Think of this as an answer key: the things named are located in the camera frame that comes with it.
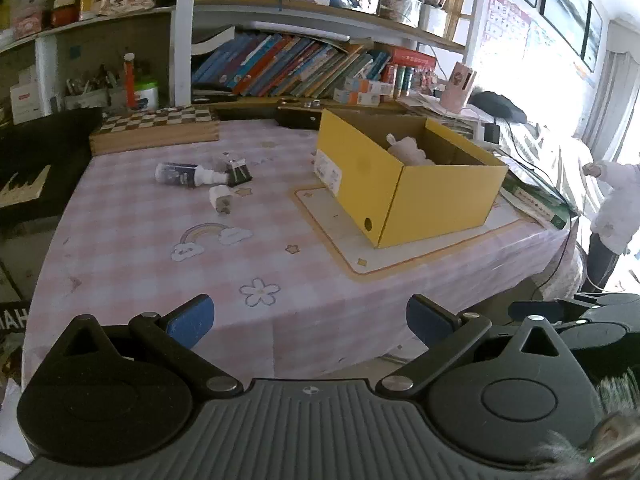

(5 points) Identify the wall poster with letters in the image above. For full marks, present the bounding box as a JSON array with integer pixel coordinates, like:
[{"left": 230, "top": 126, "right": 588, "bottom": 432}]
[{"left": 477, "top": 0, "right": 533, "bottom": 58}]

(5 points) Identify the dark spray bottle white head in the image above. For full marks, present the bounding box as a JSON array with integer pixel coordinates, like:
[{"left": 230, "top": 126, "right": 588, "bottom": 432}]
[{"left": 155, "top": 161, "right": 228, "bottom": 188}]

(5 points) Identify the white charger plug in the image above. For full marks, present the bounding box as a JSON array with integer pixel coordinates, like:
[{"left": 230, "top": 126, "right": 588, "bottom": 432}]
[{"left": 208, "top": 185, "right": 233, "bottom": 216}]

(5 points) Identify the stack of papers and booklets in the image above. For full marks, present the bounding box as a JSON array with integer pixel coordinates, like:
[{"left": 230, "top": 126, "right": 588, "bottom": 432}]
[{"left": 400, "top": 95, "right": 496, "bottom": 143}]

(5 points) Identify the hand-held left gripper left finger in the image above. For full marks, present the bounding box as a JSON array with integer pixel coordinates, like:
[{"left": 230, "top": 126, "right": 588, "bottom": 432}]
[{"left": 50, "top": 294, "right": 244, "bottom": 397}]

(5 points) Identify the red round jar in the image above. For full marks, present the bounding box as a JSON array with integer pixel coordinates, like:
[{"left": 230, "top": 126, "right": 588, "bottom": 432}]
[{"left": 50, "top": 0, "right": 81, "bottom": 27}]

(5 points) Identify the thick green book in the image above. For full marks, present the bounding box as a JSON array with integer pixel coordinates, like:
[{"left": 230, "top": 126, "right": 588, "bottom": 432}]
[{"left": 501, "top": 176, "right": 573, "bottom": 228}]

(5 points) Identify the white jar green lid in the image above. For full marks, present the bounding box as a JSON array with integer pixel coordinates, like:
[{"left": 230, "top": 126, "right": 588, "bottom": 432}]
[{"left": 134, "top": 82, "right": 160, "bottom": 111}]

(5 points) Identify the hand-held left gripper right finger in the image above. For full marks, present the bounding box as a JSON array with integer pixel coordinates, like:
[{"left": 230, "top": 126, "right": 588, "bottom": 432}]
[{"left": 376, "top": 294, "right": 573, "bottom": 397}]

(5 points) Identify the pen holder with brushes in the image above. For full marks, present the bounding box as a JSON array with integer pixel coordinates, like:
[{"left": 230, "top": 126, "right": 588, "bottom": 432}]
[{"left": 65, "top": 65, "right": 111, "bottom": 111}]

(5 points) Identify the black electronic keyboard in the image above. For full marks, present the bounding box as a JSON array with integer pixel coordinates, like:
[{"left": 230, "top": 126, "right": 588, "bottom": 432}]
[{"left": 0, "top": 107, "right": 103, "bottom": 231}]

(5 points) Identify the orange red tube bottle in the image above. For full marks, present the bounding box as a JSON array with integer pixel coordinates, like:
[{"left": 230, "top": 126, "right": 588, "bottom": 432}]
[{"left": 123, "top": 53, "right": 137, "bottom": 108}]

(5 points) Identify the colourful pen bundle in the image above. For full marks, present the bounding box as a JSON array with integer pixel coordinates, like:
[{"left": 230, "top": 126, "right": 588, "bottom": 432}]
[{"left": 412, "top": 67, "right": 436, "bottom": 96}]

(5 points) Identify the red flat box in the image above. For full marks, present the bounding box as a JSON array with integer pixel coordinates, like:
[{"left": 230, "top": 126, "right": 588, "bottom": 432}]
[{"left": 390, "top": 47, "right": 436, "bottom": 73}]

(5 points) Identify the desktop with pink checked tablecloth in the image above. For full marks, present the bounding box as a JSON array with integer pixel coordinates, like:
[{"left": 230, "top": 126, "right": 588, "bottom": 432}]
[{"left": 20, "top": 115, "right": 583, "bottom": 386}]

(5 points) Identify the pink patterned box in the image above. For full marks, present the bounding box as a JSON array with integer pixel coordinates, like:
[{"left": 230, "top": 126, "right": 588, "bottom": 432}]
[{"left": 11, "top": 7, "right": 41, "bottom": 38}]

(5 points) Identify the white box red label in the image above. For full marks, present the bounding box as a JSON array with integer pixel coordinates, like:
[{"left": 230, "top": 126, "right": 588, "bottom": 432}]
[{"left": 10, "top": 80, "right": 41, "bottom": 125}]

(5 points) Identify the black keyboard stand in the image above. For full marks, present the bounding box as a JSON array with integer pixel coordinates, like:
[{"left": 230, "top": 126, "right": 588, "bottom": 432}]
[{"left": 0, "top": 300, "right": 32, "bottom": 336}]

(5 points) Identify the row of leaning thin books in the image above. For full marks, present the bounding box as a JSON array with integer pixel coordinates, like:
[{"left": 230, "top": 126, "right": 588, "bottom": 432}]
[{"left": 191, "top": 32, "right": 396, "bottom": 98}]

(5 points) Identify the grey blanket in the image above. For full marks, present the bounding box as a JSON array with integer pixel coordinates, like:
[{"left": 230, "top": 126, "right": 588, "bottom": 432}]
[{"left": 500, "top": 120, "right": 601, "bottom": 231}]

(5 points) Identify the wooden chess board box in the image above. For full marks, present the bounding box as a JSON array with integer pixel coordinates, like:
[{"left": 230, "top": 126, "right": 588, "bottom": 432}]
[{"left": 89, "top": 105, "right": 221, "bottom": 156}]

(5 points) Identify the black pouch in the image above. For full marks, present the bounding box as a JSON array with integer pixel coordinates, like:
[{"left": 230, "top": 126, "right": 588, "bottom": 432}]
[{"left": 472, "top": 91, "right": 528, "bottom": 124}]

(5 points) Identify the pink holder with figure print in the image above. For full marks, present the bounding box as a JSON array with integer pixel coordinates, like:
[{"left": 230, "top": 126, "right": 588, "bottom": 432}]
[{"left": 440, "top": 61, "right": 476, "bottom": 111}]

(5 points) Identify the white bookshelf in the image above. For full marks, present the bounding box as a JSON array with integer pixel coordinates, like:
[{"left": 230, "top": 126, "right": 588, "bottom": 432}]
[{"left": 0, "top": 0, "right": 481, "bottom": 116}]

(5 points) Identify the white folder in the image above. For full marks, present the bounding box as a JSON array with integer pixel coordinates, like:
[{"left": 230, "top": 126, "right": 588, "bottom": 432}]
[{"left": 192, "top": 25, "right": 236, "bottom": 56}]

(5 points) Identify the pink pig plush toy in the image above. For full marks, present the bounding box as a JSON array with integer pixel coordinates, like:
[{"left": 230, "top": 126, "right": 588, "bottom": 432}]
[{"left": 385, "top": 133, "right": 436, "bottom": 166}]

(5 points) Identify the black binder clip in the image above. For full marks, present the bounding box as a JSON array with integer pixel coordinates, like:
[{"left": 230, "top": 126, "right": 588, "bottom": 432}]
[{"left": 223, "top": 158, "right": 252, "bottom": 186}]

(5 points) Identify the orange white small box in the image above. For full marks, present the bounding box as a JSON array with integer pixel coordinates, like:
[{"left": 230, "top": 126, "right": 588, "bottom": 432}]
[
  {"left": 332, "top": 87, "right": 381, "bottom": 107},
  {"left": 352, "top": 78, "right": 393, "bottom": 96}
]

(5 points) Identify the cream desk mat orange border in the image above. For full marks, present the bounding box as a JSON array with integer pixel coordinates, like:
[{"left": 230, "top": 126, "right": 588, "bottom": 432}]
[{"left": 292, "top": 185, "right": 543, "bottom": 278}]

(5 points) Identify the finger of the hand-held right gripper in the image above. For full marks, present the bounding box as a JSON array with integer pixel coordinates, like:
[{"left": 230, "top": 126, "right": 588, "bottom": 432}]
[{"left": 508, "top": 300, "right": 583, "bottom": 322}]

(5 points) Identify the white pen holder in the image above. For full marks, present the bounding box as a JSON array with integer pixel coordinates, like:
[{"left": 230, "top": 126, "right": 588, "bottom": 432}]
[
  {"left": 397, "top": 0, "right": 423, "bottom": 28},
  {"left": 420, "top": 4, "right": 448, "bottom": 37}
]

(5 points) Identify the person's furry grey clothing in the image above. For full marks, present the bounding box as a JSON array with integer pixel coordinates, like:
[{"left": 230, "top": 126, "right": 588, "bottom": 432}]
[{"left": 537, "top": 375, "right": 640, "bottom": 480}]

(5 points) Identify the white curtain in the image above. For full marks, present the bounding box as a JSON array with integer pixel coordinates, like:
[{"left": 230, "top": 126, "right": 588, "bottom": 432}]
[{"left": 572, "top": 20, "right": 640, "bottom": 166}]

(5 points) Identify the yellow cardboard box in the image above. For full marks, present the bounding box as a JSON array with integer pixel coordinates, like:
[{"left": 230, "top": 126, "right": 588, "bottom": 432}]
[{"left": 314, "top": 108, "right": 510, "bottom": 249}]

